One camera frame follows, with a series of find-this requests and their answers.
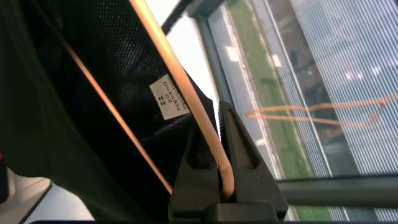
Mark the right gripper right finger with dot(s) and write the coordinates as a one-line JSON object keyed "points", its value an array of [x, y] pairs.
{"points": [[248, 186]]}

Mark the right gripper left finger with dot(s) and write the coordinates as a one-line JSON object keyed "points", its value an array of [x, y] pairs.
{"points": [[192, 186]]}

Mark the black garment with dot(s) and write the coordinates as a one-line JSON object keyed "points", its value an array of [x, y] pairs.
{"points": [[46, 109]]}

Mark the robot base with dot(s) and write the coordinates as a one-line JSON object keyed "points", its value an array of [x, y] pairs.
{"points": [[21, 202]]}

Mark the window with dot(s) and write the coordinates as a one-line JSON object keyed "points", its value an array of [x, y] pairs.
{"points": [[326, 46]]}

